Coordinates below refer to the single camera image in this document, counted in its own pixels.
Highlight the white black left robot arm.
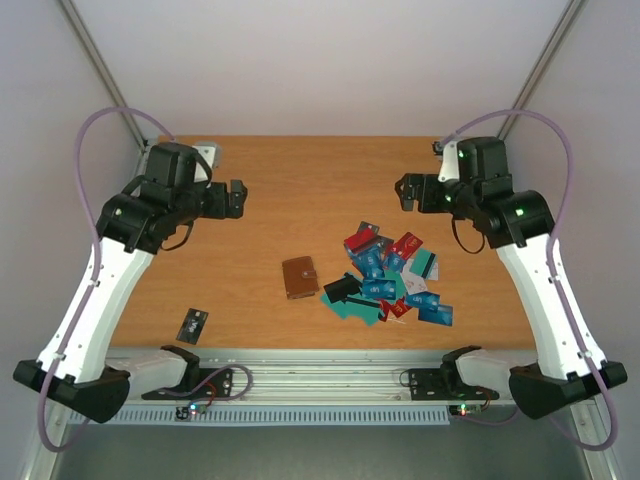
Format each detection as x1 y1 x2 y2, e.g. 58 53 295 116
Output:
13 142 248 423

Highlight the white patterned card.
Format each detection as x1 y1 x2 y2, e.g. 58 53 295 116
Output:
401 272 428 295

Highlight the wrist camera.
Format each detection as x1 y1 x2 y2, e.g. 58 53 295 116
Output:
193 142 219 182
432 140 459 183

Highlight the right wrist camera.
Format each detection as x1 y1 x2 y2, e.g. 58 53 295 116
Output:
432 140 459 183

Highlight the blue logo card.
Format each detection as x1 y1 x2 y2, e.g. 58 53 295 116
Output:
352 249 385 280

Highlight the teal striped card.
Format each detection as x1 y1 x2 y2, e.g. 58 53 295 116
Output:
409 249 439 280

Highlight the aluminium front rail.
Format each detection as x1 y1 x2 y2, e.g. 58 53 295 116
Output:
44 347 596 405

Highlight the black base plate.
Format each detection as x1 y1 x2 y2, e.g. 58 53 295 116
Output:
142 367 234 401
406 368 500 402

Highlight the teal magnetic stripe card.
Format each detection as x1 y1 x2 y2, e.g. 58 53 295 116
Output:
320 294 381 326

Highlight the blue card lower right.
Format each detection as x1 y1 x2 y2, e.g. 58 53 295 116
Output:
418 304 454 327

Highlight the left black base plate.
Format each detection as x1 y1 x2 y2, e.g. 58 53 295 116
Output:
142 367 234 401

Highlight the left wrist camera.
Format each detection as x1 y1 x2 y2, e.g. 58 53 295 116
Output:
193 142 219 182

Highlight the slotted grey cable duct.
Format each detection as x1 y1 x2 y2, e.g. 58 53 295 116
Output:
66 404 451 428

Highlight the red card near gripper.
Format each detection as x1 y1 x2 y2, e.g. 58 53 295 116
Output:
343 228 378 255

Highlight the aluminium corner post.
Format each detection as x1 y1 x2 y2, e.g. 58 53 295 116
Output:
511 0 588 110
55 0 151 154

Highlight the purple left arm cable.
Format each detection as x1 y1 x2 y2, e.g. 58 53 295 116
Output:
37 106 253 453

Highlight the black VIP card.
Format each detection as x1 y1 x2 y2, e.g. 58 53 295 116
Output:
176 308 209 345

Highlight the black magnetic stripe card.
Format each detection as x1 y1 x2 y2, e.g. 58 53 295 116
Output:
324 272 362 304

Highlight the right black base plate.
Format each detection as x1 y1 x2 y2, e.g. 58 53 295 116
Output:
406 368 500 402

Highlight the brown leather card holder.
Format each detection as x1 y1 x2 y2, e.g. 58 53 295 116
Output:
282 256 319 300

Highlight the aluminium left corner post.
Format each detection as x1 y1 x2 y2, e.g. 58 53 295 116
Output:
55 0 151 154

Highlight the blue numbered card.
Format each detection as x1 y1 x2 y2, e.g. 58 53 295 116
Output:
361 278 396 300

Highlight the red numbered chip card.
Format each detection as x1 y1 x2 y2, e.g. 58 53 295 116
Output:
390 232 423 260

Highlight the aluminium right corner post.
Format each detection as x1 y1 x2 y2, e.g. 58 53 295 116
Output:
511 0 588 110

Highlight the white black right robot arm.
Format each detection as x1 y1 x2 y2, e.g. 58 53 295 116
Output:
395 137 628 419

